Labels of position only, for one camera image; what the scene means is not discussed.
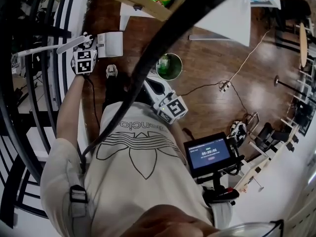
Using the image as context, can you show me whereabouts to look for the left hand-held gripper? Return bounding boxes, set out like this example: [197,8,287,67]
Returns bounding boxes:
[71,32,99,76]

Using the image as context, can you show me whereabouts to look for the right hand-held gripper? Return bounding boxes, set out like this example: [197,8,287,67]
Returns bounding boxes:
[145,76,189,125]

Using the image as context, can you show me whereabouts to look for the person's left forearm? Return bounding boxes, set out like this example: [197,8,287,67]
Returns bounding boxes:
[56,74,86,144]

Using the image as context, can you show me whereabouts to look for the brown wooden floor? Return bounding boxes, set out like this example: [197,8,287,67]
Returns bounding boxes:
[81,0,307,158]

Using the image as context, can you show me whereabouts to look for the green bottle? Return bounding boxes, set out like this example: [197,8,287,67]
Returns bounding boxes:
[158,55,171,70]

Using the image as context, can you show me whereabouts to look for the green round waste bin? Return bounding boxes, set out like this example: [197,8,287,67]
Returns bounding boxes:
[156,53,184,81]

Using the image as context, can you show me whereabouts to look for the person's black trouser leg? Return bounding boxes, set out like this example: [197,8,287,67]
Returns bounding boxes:
[102,72,152,113]

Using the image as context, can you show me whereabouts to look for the person's white shoe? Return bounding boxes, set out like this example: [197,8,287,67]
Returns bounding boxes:
[105,64,118,79]

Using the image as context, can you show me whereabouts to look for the open cardboard box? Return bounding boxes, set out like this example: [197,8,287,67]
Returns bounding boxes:
[110,0,196,22]

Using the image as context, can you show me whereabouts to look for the power strip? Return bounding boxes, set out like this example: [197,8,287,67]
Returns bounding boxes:
[218,80,233,93]

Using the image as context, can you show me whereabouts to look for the black metal railing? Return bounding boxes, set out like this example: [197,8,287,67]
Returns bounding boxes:
[0,0,82,229]

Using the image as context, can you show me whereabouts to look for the black screen monitor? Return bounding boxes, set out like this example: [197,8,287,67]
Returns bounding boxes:
[183,131,235,179]

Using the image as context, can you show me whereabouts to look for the white printed t-shirt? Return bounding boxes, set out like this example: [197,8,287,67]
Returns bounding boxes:
[40,101,216,237]

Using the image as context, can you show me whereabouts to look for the spare black white gripper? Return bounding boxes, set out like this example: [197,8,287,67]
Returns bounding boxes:
[229,120,248,148]

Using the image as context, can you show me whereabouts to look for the white table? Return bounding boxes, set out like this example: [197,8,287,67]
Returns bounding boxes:
[119,0,252,47]

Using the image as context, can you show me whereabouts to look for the black chair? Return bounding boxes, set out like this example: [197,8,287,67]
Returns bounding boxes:
[253,121,281,153]

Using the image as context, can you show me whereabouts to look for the black pole stand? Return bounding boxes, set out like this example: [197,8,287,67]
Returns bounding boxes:
[274,75,306,95]

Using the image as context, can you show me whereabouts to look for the round wooden table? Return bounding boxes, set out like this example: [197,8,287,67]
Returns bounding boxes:
[299,22,309,68]

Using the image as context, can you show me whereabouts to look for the eyeglasses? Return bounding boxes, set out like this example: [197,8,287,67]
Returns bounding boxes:
[221,219,285,237]

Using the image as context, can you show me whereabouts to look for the thick black cable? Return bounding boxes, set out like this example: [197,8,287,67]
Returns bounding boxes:
[80,0,249,174]

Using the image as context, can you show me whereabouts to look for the thin black floor cable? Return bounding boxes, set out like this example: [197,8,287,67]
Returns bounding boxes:
[177,81,250,119]

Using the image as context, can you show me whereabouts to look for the white floor cable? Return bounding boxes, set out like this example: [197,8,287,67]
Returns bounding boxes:
[228,28,273,84]

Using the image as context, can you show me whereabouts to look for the black monitor mount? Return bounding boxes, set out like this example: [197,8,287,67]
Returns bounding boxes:
[197,154,245,207]

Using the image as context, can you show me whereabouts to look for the grey backpack strap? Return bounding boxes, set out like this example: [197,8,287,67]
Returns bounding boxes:
[62,171,96,237]

